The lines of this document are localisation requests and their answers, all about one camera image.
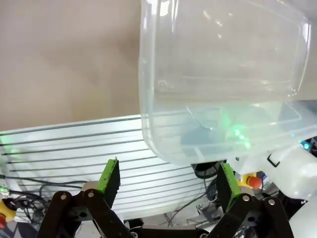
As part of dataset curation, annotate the aluminium profile frame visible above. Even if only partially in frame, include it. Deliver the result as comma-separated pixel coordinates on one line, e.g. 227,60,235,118
0,114,223,222

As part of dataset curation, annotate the clear plastic bin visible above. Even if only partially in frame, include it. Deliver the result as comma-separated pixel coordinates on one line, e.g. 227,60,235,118
138,0,317,166

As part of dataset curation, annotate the yellow red emergency stop button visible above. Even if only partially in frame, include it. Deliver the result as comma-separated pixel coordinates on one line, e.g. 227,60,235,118
242,173,264,188
0,197,17,229

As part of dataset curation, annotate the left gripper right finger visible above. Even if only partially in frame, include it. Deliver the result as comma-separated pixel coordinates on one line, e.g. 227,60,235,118
206,162,298,238

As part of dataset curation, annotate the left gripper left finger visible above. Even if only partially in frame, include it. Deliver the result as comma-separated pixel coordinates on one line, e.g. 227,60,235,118
36,158,132,238

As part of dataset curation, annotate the black cable bundle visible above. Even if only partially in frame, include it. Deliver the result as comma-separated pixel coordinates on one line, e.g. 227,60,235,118
0,174,84,224

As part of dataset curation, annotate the grey cable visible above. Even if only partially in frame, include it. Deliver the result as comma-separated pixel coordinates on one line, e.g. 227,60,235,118
163,178,223,228

